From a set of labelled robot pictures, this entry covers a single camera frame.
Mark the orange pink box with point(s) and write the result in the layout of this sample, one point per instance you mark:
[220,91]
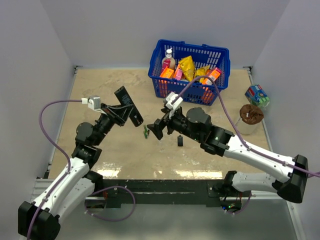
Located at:
[167,73]

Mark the yellow snack bag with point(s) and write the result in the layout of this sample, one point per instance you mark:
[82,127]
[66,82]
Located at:
[188,67]

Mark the white pump bottle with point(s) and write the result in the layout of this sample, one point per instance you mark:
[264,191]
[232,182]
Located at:
[168,60]

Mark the green battery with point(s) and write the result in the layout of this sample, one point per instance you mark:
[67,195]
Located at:
[146,131]

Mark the blue plastic basket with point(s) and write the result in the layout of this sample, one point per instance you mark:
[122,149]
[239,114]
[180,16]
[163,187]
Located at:
[202,55]

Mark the black base frame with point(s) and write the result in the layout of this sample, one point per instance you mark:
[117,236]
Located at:
[211,193]

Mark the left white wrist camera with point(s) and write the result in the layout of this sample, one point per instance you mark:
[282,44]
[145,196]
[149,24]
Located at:
[93,102]

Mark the black battery cover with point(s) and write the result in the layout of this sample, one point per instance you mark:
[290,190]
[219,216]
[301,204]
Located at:
[180,141]

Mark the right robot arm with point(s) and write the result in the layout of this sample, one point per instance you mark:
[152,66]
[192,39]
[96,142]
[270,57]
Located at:
[284,175]

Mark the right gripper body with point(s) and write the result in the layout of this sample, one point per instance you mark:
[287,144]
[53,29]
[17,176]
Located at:
[177,122]

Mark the blue green sponge pack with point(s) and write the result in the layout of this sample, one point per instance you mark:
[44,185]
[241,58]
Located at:
[257,96]

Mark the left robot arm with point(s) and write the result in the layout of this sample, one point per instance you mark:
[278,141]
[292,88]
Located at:
[42,218]

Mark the yellow green bag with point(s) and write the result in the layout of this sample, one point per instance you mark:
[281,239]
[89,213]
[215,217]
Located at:
[201,72]

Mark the brown lidded white cup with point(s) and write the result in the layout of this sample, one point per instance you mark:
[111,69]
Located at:
[249,118]

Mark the orange carton box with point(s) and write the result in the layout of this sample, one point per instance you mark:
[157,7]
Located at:
[214,74]

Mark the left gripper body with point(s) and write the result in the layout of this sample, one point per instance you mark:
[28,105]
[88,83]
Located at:
[111,116]

